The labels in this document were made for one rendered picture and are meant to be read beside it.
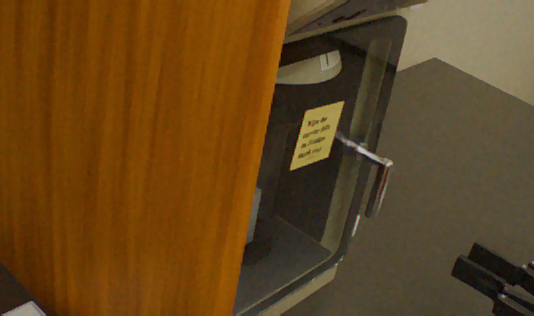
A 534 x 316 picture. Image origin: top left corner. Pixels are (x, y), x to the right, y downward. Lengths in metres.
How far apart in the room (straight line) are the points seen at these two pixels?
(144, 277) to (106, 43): 0.25
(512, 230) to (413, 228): 0.22
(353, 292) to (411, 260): 0.15
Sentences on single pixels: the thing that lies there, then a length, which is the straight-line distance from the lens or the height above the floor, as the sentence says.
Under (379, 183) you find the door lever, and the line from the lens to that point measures 0.97.
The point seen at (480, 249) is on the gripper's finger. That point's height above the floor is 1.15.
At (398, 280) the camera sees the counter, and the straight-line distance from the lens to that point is 1.21.
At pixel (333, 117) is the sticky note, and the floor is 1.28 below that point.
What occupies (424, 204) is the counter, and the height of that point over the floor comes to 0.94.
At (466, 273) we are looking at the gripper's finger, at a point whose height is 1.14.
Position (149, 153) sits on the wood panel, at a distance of 0.71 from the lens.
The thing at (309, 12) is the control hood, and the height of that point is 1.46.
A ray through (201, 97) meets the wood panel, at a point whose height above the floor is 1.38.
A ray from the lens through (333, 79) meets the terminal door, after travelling 0.85.
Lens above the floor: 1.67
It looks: 30 degrees down
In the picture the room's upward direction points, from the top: 11 degrees clockwise
